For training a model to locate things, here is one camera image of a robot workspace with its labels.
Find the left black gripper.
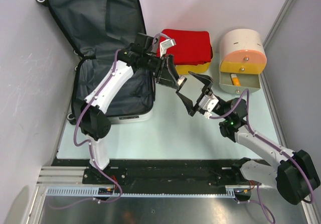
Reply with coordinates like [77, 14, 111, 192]
[142, 53, 182, 90]

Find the yellow plastic basket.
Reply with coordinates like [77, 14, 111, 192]
[174, 47, 214, 75]

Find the red item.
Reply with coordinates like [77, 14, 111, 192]
[162, 29, 213, 66]

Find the orange capped white tube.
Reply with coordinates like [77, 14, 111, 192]
[230, 73, 241, 86]

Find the round pastel drawer box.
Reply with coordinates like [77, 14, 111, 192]
[219, 29, 267, 94]

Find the space print kids suitcase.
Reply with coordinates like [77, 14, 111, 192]
[36, 0, 146, 121]

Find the small white barcode box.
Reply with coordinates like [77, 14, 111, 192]
[177, 75, 187, 87]

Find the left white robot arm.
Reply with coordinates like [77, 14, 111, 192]
[75, 33, 183, 184]

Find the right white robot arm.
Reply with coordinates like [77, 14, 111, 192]
[176, 72, 320, 205]

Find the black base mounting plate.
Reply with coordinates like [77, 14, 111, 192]
[50, 158, 294, 196]

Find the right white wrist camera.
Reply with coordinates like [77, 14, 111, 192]
[199, 94, 218, 119]

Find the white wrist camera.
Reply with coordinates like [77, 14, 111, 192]
[159, 38, 176, 57]
[199, 94, 218, 119]

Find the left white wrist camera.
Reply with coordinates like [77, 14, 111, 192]
[159, 38, 176, 57]

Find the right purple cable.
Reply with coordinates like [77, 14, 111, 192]
[209, 88, 316, 222]

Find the purple cable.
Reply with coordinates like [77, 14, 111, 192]
[47, 33, 166, 209]
[209, 88, 316, 222]

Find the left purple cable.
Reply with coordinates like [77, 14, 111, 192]
[47, 33, 166, 209]

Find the aluminium frame rail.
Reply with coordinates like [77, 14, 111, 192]
[36, 166, 311, 187]

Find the white slotted cable duct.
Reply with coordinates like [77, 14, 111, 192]
[46, 185, 247, 198]

